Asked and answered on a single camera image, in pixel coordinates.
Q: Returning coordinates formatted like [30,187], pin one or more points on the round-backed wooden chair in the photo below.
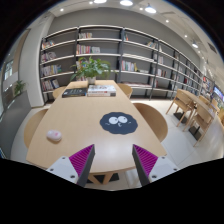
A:
[58,91]
[153,118]
[126,90]

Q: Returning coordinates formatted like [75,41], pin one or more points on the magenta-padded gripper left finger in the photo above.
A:
[79,159]

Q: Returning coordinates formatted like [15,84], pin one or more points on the black book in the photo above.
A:
[74,93]

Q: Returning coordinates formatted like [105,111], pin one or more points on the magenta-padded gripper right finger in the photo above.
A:
[146,159]

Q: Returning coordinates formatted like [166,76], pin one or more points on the grey bookshelf unit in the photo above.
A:
[100,45]

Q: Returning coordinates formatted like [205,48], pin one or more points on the pale pink computer mouse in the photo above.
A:
[54,135]

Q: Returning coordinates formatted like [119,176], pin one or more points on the dark cloud-shaped mouse pad with eyes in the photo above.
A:
[113,127]

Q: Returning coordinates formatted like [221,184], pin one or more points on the green potted plant white pot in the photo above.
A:
[90,68]

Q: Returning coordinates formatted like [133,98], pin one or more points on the small potted floor plant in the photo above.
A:
[19,87]

